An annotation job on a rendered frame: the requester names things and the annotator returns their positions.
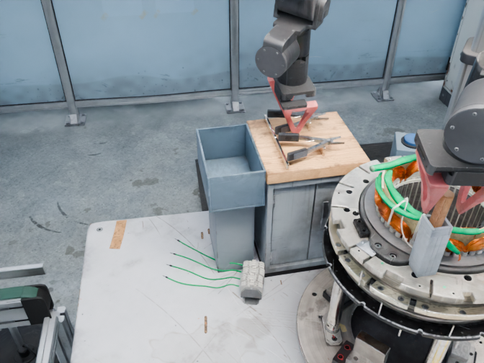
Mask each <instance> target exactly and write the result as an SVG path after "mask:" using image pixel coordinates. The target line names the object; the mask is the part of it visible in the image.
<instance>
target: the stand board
mask: <svg viewBox="0 0 484 363"><path fill-rule="evenodd" d="M318 117H329V119H328V120H313V121H311V129H310V131H308V129H307V128H306V126H305V125H304V126H303V128H302V130H301V131H300V133H299V134H300V135H304V136H310V137H316V138H333V137H337V136H341V138H339V139H335V140H333V141H334V142H345V143H344V144H336V145H326V146H325V147H326V152H325V156H322V155H321V152H320V151H319V150H316V151H313V152H311V153H309V154H308V155H307V156H306V157H303V158H299V159H296V160H293V161H288V162H289V170H286V168H285V167H284V164H283V162H282V159H281V157H280V155H279V153H278V150H277V148H276V146H275V144H274V141H273V140H272V137H271V135H270V133H269V130H268V128H267V126H266V123H265V121H264V119H262V120H249V121H246V123H247V124H248V127H249V129H250V131H251V134H252V137H253V139H254V142H255V144H256V147H257V149H258V152H259V155H260V157H261V160H262V162H263V165H264V168H265V170H266V183H267V184H277V183H283V182H294V181H300V180H306V179H317V178H323V177H329V176H340V175H346V174H348V173H349V172H350V171H352V170H353V169H355V168H356V167H359V166H361V165H362V164H364V163H367V162H370V160H369V158H368V157H367V155H366V153H365V152H364V151H363V150H362V148H361V146H360V145H359V144H358V142H357V140H356V139H355V138H354V136H353V135H352V134H351V132H350V130H349V129H348V127H347V126H346V125H345V123H344V121H343V120H342V119H341V117H340V116H339V114H338V112H326V114H325V115H321V116H318ZM269 121H270V123H271V125H272V128H273V130H274V131H275V127H276V126H279V125H283V124H287V121H286V119H285V118H279V117H277V118H269ZM279 143H280V145H281V147H282V150H283V151H284V154H285V156H286V157H287V153H289V152H291V151H296V150H298V149H301V148H309V147H311V146H313V145H316V144H318V143H316V142H310V141H309V142H306V141H304V140H299V142H288V141H279Z"/></svg>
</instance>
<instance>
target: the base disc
mask: <svg viewBox="0 0 484 363"><path fill-rule="evenodd" d="M328 268H329V267H327V268H326V269H324V270H323V271H322V272H320V273H319V274H318V275H317V276H316V277H314V279H313V280H312V281H311V282H310V283H309V285H308V286H307V287H306V289H305V291H304V293H303V294H302V297H301V299H300V302H299V305H298V309H297V319H296V329H297V340H298V343H299V346H300V350H301V352H302V355H303V357H304V360H305V362H306V363H332V360H333V358H334V356H335V355H336V353H337V352H338V351H339V349H340V348H341V347H342V345H343V344H344V342H345V341H349V342H351V343H352V344H354V342H355V339H354V336H353V333H352V330H351V317H352V315H353V312H354V310H355V309H356V307H357V306H358V305H357V304H356V303H355V302H353V303H352V304H350V305H349V306H348V307H346V308H344V309H343V312H342V316H341V322H340V323H341V324H343V325H345V326H346V330H347V331H346V332H342V330H341V335H342V339H343V340H342V342H341V343H340V344H339V345H330V344H328V343H327V342H326V337H325V332H324V328H323V320H322V317H323V316H324V315H325V314H326V313H328V309H329V305H330V302H329V301H327V299H325V298H324V297H323V291H324V290H326V289H327V288H329V287H330V286H331V285H333V281H334V279H333V277H332V276H331V273H330V272H329V270H328ZM471 346H473V347H475V351H476V352H477V358H476V363H484V337H482V336H481V337H480V339H478V340H477V341H476V342H475V343H471ZM328 359H329V360H328Z"/></svg>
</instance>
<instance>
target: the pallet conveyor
mask: <svg viewBox="0 0 484 363"><path fill-rule="evenodd" d="M44 274H46V268H45V265H44V263H42V264H30V265H23V266H11V267H4V268H0V279H12V278H19V277H31V276H37V275H44ZM41 323H43V325H42V332H41V336H40V343H39V347H38V351H37V359H36V362H35V363H54V359H55V354H56V355H57V357H58V360H59V362H60V363H71V353H72V347H73V336H74V330H73V326H72V324H71V321H70V318H69V316H68V313H67V310H66V307H64V306H62V307H58V309H57V311H55V308H54V303H53V300H52V297H51V295H50V292H49V289H48V287H47V286H46V285H45V284H32V285H25V286H19V287H8V288H1V289H0V328H11V327H19V326H29V325H35V324H41Z"/></svg>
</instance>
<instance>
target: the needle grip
mask: <svg viewBox="0 0 484 363"><path fill-rule="evenodd" d="M454 196H455V194H454V193H453V192H452V191H451V190H449V189H448V190H447V191H446V192H445V194H444V195H443V196H442V197H441V199H440V200H439V201H438V202H437V203H436V205H435V207H434V210H433V212H432V215H431V218H430V220H429V222H430V223H431V224H432V225H433V227H434V228H438V227H442V224H443V222H444V219H445V217H446V216H447V213H448V211H449V208H450V206H451V203H452V201H453V199H454Z"/></svg>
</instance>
